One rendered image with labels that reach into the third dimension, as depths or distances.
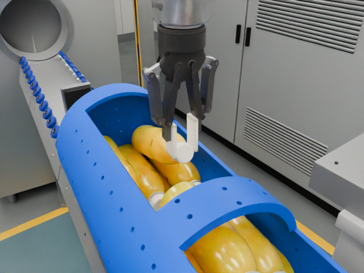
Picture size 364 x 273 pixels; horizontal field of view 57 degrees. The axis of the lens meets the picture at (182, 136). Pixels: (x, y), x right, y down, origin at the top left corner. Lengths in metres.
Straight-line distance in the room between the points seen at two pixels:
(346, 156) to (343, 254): 0.23
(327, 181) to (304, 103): 1.31
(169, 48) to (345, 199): 0.52
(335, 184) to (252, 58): 1.58
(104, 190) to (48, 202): 1.87
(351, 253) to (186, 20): 0.64
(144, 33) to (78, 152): 0.80
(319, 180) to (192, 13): 0.52
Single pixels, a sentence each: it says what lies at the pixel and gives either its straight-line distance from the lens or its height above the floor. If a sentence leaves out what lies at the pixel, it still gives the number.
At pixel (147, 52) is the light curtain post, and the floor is 1.11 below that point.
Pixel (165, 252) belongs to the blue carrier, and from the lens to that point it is 0.42.
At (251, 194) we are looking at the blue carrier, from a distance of 0.47.
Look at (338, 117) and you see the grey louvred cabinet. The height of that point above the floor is 0.66.
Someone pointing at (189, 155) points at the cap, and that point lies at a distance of 0.63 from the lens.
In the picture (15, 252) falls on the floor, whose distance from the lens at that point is 2.18.
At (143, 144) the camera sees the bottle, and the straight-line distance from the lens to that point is 0.72.
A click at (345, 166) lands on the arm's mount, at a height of 1.08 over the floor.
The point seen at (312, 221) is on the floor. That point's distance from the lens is 2.28.
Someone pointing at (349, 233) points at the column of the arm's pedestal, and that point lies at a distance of 0.84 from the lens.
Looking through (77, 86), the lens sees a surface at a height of 1.08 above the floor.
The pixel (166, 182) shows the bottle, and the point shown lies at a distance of 0.78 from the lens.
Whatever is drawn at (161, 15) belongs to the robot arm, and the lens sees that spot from 0.50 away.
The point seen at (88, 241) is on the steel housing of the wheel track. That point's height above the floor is 0.88.
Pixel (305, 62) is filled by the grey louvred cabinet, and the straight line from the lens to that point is 2.05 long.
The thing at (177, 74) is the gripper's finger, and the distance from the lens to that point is 0.54.
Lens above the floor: 1.53
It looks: 32 degrees down
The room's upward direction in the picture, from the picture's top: straight up
